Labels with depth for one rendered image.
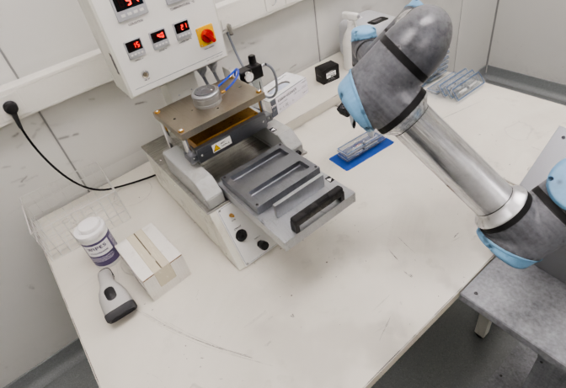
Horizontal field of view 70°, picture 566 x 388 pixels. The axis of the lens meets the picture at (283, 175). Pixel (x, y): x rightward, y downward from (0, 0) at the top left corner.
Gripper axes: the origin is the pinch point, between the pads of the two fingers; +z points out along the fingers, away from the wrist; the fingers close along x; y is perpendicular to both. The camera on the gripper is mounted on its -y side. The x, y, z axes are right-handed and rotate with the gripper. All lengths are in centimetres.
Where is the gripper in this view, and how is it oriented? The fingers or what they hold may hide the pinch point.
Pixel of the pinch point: (360, 131)
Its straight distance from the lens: 142.5
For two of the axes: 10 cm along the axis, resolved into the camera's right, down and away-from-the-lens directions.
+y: 8.1, -4.6, 3.6
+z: 1.5, 7.6, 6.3
